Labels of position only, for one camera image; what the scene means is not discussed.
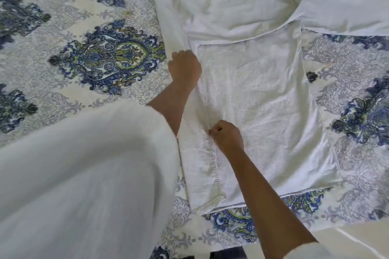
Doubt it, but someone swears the person's left hand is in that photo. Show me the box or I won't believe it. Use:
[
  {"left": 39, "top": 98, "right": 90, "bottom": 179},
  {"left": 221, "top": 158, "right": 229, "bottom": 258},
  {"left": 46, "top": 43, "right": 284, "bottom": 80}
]
[{"left": 168, "top": 50, "right": 202, "bottom": 87}]

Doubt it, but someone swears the person's right hand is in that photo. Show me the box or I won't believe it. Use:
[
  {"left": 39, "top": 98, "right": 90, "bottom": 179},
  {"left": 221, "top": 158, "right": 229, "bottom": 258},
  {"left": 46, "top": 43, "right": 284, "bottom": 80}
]
[{"left": 208, "top": 120, "right": 245, "bottom": 156}]

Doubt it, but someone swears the white shirt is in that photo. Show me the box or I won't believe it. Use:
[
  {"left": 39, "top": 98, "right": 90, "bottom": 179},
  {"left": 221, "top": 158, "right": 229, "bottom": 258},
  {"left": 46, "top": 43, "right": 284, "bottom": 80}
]
[{"left": 150, "top": 0, "right": 389, "bottom": 215}]

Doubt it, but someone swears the person's left forearm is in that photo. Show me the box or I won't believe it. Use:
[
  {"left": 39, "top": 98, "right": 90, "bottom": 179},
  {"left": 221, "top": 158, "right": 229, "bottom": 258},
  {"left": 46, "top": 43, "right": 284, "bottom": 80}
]
[{"left": 146, "top": 78, "right": 198, "bottom": 137}]

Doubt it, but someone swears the person's right forearm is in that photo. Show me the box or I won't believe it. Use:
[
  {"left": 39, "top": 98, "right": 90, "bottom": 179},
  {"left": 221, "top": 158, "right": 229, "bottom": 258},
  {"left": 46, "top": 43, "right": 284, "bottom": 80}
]
[{"left": 223, "top": 147, "right": 318, "bottom": 259}]

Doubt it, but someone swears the blue patterned bedsheet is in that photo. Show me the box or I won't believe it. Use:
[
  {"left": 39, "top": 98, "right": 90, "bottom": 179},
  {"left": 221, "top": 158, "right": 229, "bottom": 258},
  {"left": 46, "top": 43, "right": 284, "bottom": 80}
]
[{"left": 0, "top": 0, "right": 389, "bottom": 259}]

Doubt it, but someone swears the person's white left sleeve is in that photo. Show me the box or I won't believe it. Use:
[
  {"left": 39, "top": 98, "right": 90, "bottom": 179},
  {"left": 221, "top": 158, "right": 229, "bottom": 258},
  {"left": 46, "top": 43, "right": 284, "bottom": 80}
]
[{"left": 0, "top": 102, "right": 181, "bottom": 259}]

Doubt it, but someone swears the person's white sleeve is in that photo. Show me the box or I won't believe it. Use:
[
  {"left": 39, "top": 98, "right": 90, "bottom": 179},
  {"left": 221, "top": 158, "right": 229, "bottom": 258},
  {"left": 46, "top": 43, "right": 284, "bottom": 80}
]
[
  {"left": 284, "top": 241, "right": 335, "bottom": 259},
  {"left": 0, "top": 102, "right": 181, "bottom": 259}
]

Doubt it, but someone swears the person's white right sleeve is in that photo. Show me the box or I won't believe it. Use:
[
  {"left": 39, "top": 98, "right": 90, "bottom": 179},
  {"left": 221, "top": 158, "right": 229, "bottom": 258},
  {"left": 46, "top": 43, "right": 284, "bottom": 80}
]
[{"left": 284, "top": 241, "right": 335, "bottom": 259}]

